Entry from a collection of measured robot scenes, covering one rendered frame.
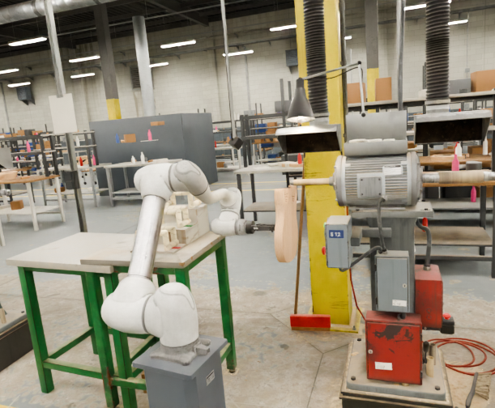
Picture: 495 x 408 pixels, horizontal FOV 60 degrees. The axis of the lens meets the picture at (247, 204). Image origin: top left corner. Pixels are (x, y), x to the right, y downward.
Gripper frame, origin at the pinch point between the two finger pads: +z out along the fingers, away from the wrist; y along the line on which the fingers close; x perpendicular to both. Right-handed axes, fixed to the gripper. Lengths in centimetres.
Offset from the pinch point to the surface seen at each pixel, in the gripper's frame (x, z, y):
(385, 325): -43, 53, 20
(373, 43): 360, 10, -834
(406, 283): -23, 63, 21
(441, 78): 69, 78, 14
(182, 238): -5, -53, 14
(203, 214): 6, -51, -9
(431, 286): -25, 74, 11
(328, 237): 0, 31, 40
